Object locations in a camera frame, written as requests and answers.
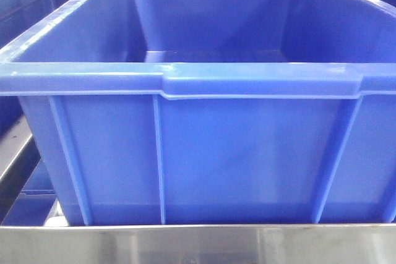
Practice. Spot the blue crate below left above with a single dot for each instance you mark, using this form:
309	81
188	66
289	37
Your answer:
34	202

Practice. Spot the blue crate at left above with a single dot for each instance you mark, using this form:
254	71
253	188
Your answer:
21	4

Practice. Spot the large open blue crate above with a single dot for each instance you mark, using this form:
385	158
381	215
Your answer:
212	111

